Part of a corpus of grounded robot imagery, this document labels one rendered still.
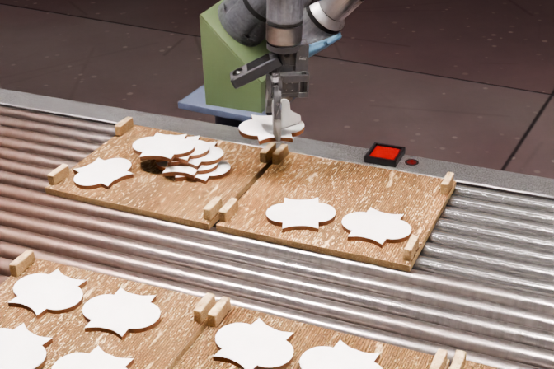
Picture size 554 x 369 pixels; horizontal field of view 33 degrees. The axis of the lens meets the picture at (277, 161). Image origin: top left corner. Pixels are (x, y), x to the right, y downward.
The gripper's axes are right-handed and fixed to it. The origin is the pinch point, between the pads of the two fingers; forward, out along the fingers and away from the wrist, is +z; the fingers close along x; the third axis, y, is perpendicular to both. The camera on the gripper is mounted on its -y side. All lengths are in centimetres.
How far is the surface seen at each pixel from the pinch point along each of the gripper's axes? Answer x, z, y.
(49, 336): -50, 12, -46
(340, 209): -18.6, 10.2, 11.8
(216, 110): 51, 20, -7
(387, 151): 6.2, 10.9, 28.5
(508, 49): 279, 106, 178
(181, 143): 8.4, 7.3, -19.0
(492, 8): 347, 107, 195
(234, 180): -1.7, 11.9, -8.2
